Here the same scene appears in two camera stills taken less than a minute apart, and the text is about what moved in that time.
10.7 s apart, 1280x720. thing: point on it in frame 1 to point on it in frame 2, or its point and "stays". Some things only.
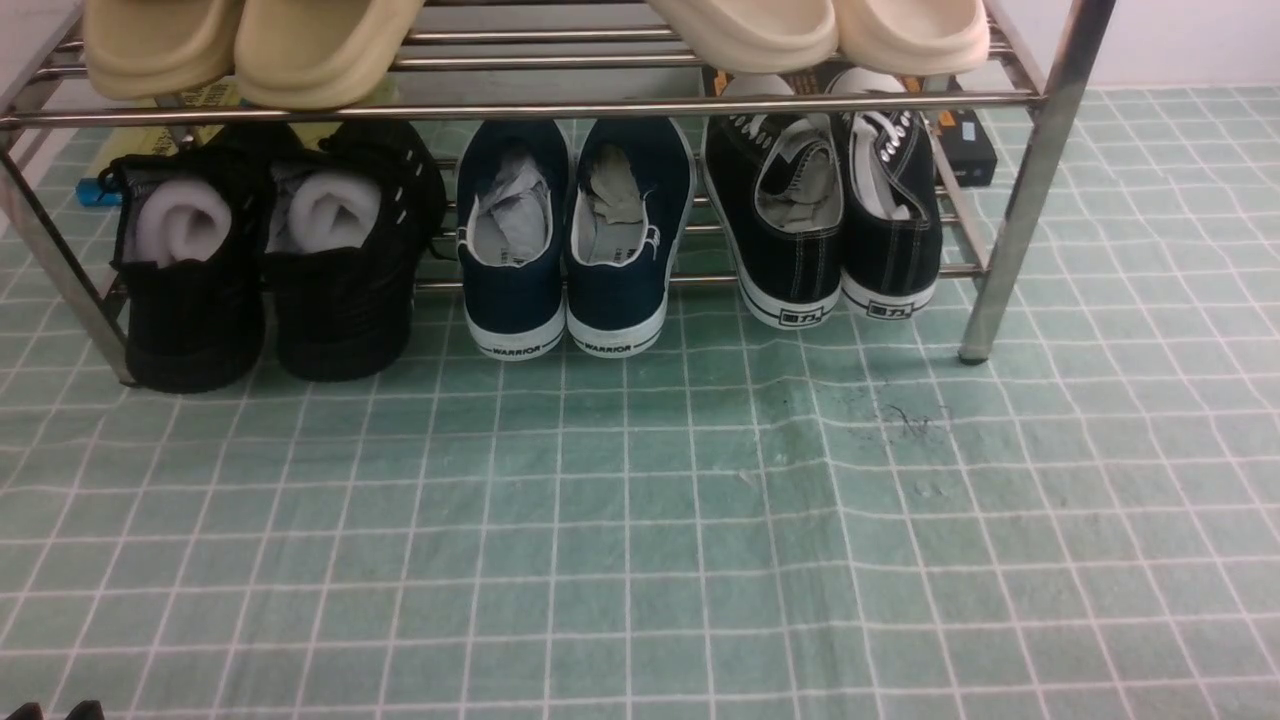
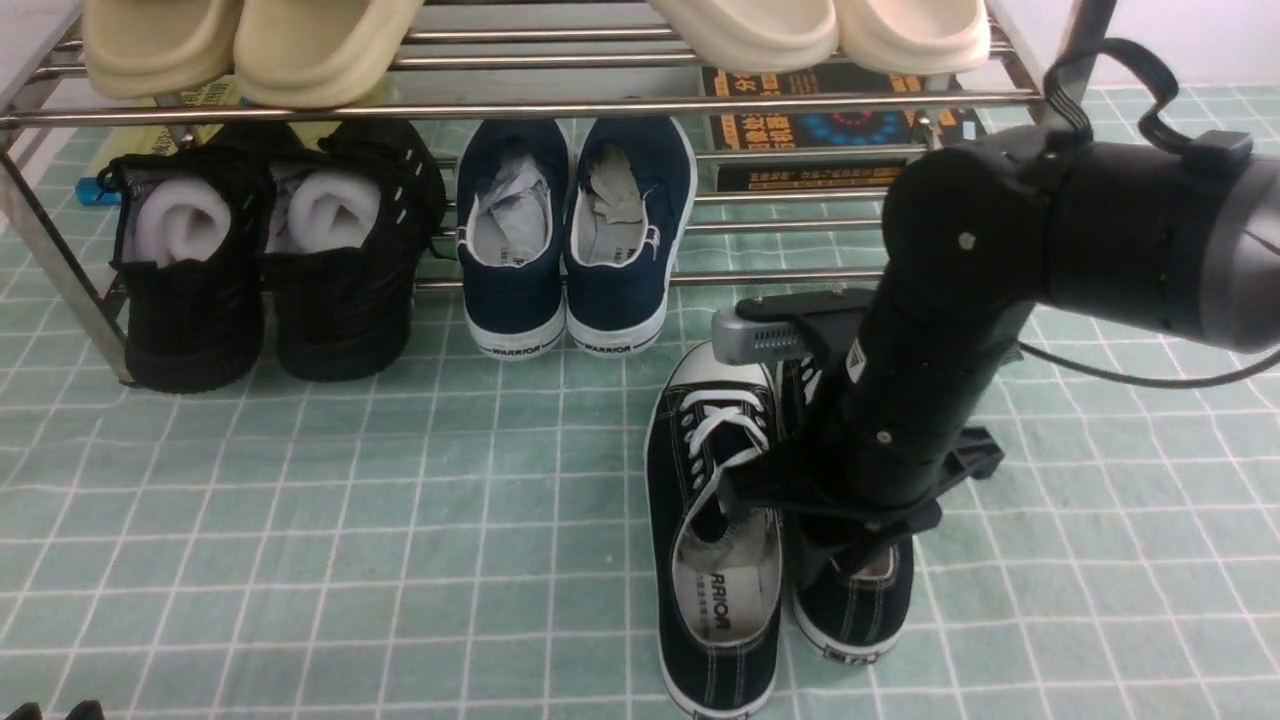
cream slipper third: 756,36 stays
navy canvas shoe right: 629,191 stays
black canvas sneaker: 891,221 to 857,610
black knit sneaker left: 190,245 stays
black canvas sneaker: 778,188 to 715,574
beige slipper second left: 314,54 stays
